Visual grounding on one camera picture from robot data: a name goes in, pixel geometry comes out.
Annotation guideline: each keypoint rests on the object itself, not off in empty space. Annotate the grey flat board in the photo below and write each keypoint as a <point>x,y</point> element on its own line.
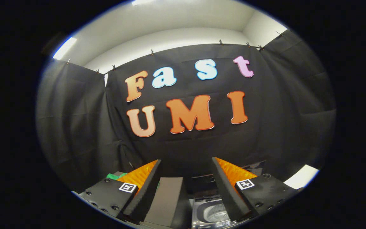
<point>165,200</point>

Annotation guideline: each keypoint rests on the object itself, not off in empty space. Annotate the black backdrop cloth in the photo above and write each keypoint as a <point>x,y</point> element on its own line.
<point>186,149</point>

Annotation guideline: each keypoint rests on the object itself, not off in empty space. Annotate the white flat panel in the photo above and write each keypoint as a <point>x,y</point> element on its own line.
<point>300,176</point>

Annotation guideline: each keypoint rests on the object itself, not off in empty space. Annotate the row of black backdrop clips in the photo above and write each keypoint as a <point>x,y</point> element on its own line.
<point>220,42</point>

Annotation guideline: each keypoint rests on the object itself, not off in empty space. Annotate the ceiling light panel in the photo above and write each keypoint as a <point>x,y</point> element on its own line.
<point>64,48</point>

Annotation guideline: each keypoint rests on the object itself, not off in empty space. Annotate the grey top-load washing machine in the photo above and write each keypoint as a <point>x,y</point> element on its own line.
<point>211,213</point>

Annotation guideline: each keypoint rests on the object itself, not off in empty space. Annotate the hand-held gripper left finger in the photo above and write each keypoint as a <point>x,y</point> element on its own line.
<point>145,195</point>

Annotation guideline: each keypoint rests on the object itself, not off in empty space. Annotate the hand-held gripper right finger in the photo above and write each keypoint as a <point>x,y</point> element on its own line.
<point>229,194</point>

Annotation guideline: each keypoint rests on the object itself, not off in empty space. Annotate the green polo shirt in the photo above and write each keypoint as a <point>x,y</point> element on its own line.
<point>116,176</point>

